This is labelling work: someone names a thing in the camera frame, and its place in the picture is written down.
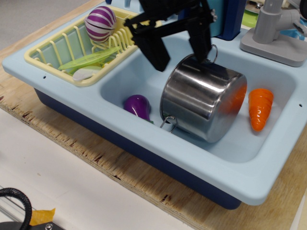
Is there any purple white striped toy onion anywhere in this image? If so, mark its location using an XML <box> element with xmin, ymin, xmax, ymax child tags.
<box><xmin>84</xmin><ymin>6</ymin><xmax>117</xmax><ymax>43</ymax></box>

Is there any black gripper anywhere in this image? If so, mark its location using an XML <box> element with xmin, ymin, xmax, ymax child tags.
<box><xmin>124</xmin><ymin>0</ymin><xmax>214</xmax><ymax>72</ymax></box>

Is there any grey toy faucet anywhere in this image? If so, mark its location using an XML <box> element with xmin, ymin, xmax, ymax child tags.
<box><xmin>240</xmin><ymin>0</ymin><xmax>307</xmax><ymax>67</ymax></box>

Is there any white toy vegetable piece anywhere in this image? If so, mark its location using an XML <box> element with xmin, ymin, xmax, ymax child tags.
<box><xmin>72</xmin><ymin>66</ymin><xmax>102</xmax><ymax>81</ymax></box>

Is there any orange toy carrot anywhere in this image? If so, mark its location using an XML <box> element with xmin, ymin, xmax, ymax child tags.
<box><xmin>248</xmin><ymin>88</ymin><xmax>274</xmax><ymax>132</ymax></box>

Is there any teal toy cup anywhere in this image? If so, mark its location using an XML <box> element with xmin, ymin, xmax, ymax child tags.
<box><xmin>207</xmin><ymin>0</ymin><xmax>224</xmax><ymax>37</ymax></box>

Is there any wooden plywood board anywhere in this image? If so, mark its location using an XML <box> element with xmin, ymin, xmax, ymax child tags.
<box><xmin>0</xmin><ymin>0</ymin><xmax>307</xmax><ymax>230</ymax></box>

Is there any green toy plate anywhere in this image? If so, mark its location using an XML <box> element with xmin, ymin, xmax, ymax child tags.
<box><xmin>242</xmin><ymin>10</ymin><xmax>259</xmax><ymax>28</ymax></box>

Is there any stainless steel pot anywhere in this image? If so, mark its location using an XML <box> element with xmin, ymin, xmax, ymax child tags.
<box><xmin>160</xmin><ymin>54</ymin><xmax>247</xmax><ymax>143</ymax></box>

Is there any yellow dish rack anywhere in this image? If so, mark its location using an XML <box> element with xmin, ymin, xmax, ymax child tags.
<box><xmin>24</xmin><ymin>6</ymin><xmax>137</xmax><ymax>87</ymax></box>

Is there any yellow tape piece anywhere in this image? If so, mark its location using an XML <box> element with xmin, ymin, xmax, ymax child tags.
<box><xmin>29</xmin><ymin>208</ymin><xmax>56</xmax><ymax>226</ymax></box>

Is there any dark blue holder box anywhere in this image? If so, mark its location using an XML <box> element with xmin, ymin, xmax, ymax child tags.
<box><xmin>177</xmin><ymin>0</ymin><xmax>247</xmax><ymax>41</ymax></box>

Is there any black braided cable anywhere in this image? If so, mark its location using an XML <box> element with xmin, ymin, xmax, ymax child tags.
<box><xmin>0</xmin><ymin>187</ymin><xmax>33</xmax><ymax>230</ymax></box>

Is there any light blue toy sink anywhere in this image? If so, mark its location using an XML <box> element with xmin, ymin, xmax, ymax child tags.
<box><xmin>1</xmin><ymin>0</ymin><xmax>307</xmax><ymax>210</ymax></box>

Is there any purple toy eggplant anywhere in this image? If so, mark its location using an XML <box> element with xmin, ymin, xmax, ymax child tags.
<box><xmin>123</xmin><ymin>94</ymin><xmax>154</xmax><ymax>124</ymax></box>

